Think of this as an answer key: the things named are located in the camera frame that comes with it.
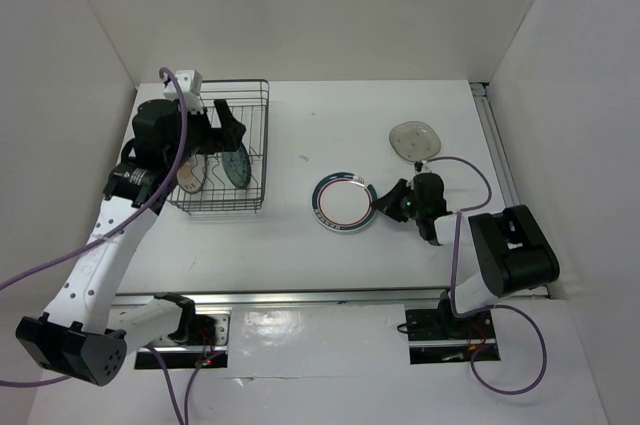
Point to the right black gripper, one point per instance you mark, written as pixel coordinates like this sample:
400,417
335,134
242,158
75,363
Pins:
388,204

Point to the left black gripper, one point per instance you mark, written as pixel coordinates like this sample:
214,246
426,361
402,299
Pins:
225,138

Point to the blue patterned plate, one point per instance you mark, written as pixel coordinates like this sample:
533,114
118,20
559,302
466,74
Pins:
237,167

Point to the teal red rimmed plate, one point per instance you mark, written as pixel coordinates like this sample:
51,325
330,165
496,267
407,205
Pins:
342,202

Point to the orange sunburst plate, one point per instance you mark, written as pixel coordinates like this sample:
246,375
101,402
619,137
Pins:
191,177

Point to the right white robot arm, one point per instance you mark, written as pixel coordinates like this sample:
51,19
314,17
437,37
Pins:
441,226

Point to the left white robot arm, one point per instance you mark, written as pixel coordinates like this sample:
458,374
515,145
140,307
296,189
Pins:
74,336

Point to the clear grey glass plate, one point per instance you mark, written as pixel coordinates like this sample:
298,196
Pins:
414,141

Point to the grey wire dish rack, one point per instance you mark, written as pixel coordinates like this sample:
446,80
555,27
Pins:
228,182

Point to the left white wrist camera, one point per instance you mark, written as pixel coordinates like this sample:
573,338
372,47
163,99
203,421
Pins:
189,82

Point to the aluminium rail front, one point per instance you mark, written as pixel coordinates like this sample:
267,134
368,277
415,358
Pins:
318,297

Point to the aluminium rail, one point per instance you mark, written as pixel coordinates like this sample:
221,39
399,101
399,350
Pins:
318,297
500,145

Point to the aluminium rail right side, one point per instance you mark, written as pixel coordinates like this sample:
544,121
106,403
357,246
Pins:
500,145

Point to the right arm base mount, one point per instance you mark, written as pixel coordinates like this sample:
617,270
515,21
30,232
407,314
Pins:
435,336

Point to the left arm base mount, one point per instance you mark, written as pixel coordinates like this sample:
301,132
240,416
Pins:
206,346

